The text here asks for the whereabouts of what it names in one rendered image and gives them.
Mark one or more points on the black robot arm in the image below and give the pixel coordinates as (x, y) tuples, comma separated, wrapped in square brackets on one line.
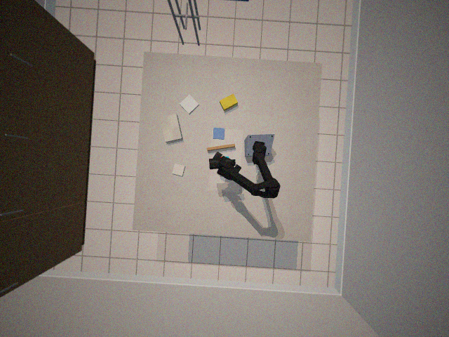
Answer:
[(226, 169)]

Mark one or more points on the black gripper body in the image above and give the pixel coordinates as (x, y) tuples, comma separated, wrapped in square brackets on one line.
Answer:
[(218, 155)]

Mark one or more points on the yellow rectangular block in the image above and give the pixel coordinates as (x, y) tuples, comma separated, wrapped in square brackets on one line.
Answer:
[(228, 102)]

